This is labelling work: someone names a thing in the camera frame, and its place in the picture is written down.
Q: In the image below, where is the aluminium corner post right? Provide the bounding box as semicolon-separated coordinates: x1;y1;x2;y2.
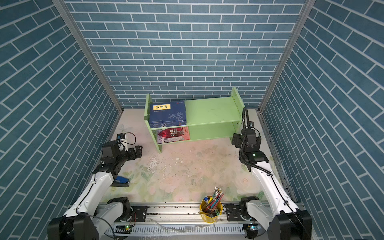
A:
259;0;316;113

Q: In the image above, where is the red pink Hamlet book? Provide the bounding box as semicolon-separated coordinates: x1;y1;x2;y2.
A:
156;127;191;144

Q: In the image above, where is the aluminium corner post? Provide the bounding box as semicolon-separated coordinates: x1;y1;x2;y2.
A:
259;0;316;113
52;0;124;114

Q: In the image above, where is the yellow pen cup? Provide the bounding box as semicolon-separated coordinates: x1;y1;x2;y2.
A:
199;196;223;224

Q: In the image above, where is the blue book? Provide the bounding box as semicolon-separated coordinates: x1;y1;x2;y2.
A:
149;101;187;129

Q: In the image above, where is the black corrugated cable right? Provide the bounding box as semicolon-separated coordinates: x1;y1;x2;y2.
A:
239;107;274;177

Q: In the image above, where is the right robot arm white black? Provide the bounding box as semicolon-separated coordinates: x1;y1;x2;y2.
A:
232;129;313;240

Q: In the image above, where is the aluminium corner post left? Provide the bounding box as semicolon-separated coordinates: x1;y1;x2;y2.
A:
52;0;124;114

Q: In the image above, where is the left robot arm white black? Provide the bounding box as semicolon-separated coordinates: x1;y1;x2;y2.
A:
47;141;143;240

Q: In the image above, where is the blue stapler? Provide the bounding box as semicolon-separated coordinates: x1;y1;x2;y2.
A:
111;176;130;188

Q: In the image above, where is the green wooden shelf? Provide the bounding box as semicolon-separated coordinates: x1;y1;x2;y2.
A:
144;87;245;153

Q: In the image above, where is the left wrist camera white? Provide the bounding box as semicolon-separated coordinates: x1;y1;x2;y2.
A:
116;133;128;152

